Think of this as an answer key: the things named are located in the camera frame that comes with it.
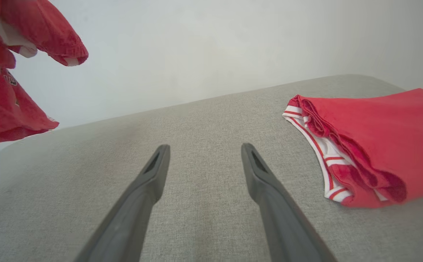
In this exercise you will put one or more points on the red and white jersey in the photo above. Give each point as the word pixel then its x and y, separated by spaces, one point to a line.
pixel 4 105
pixel 390 138

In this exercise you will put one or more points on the grey fabric mat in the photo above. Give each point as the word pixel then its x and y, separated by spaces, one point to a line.
pixel 204 127

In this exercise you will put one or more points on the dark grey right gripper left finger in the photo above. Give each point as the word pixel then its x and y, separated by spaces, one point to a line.
pixel 131 218

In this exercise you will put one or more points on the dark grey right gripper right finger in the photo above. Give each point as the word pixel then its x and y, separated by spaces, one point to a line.
pixel 284 218

